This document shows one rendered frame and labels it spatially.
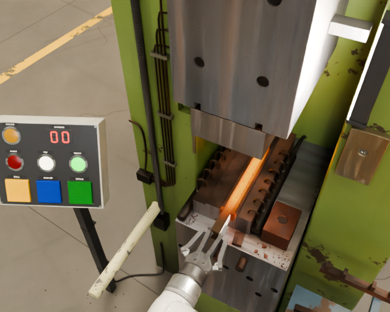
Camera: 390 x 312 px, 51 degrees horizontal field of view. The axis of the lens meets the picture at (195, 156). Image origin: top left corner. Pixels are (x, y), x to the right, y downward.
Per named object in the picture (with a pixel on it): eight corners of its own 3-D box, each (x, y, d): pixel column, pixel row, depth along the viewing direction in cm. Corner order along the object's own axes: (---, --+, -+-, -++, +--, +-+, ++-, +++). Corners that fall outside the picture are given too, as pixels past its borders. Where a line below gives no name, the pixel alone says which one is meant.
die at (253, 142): (261, 160, 101) (265, 133, 94) (190, 134, 108) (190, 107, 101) (312, 70, 126) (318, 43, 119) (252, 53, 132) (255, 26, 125)
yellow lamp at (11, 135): (15, 146, 123) (10, 136, 120) (4, 141, 125) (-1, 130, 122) (23, 139, 125) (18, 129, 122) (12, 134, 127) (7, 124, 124)
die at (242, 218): (249, 235, 128) (251, 220, 121) (192, 210, 134) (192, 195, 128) (293, 148, 152) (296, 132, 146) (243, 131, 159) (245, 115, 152)
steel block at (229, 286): (268, 325, 152) (286, 271, 119) (179, 281, 165) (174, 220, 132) (312, 215, 185) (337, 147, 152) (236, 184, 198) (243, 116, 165)
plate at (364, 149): (368, 186, 106) (390, 140, 94) (333, 173, 109) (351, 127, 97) (369, 180, 107) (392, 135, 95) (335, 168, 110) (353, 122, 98)
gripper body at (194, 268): (175, 280, 113) (190, 254, 119) (202, 294, 110) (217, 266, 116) (174, 268, 108) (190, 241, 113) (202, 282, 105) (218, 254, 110)
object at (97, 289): (100, 301, 147) (97, 295, 143) (88, 295, 148) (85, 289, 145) (163, 212, 173) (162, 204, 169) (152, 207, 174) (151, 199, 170)
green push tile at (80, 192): (92, 204, 128) (90, 182, 126) (69, 204, 129) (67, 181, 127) (94, 202, 130) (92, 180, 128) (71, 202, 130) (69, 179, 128)
